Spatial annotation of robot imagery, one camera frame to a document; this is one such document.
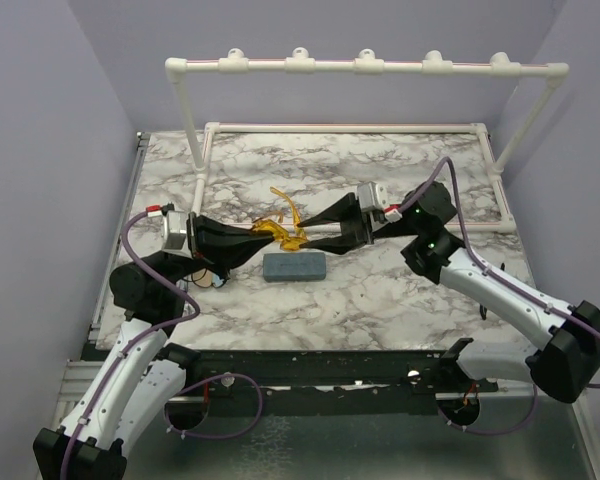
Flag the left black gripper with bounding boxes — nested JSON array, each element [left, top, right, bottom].
[[159, 210, 276, 284]]

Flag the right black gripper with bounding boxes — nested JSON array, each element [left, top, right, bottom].
[[297, 192, 421, 255]]

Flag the black glasses case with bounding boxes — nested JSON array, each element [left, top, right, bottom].
[[190, 269, 227, 289]]

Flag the orange plastic sunglasses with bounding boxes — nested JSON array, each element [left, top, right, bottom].
[[251, 186, 309, 252]]

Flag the blue-grey glasses case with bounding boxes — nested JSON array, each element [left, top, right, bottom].
[[262, 252, 327, 282]]

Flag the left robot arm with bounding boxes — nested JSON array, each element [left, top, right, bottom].
[[33, 205, 274, 479]]

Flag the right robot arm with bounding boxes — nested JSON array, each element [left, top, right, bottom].
[[301, 181, 600, 403]]

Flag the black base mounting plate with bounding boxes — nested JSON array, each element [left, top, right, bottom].
[[79, 344, 501, 419]]

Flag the white PVC pipe rack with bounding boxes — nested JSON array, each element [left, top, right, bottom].
[[164, 47, 570, 234]]

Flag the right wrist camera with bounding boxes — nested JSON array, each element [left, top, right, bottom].
[[356, 182, 392, 223]]

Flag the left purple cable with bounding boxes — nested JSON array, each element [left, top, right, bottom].
[[59, 203, 265, 480]]

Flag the purple cable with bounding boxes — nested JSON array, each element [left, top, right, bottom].
[[59, 203, 265, 480], [389, 155, 600, 436]]

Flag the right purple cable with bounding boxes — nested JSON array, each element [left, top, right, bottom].
[[389, 155, 600, 436]]

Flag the aluminium extrusion rail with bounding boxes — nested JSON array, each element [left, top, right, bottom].
[[58, 360, 103, 408]]

